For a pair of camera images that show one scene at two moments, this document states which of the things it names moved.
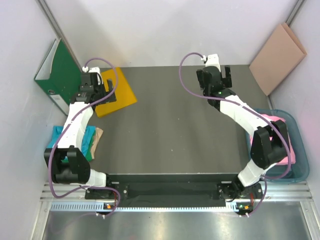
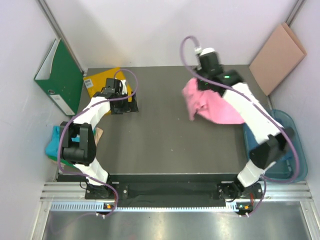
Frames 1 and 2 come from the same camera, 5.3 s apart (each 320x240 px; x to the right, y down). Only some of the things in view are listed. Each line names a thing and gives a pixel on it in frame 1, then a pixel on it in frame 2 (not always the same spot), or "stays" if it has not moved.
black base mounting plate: x=174 y=190 stays
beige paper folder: x=278 y=60 stays
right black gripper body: x=222 y=80 stays
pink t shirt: x=285 y=161 to x=208 y=104
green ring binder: x=59 y=75 stays
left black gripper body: x=100 y=90 to x=121 y=107
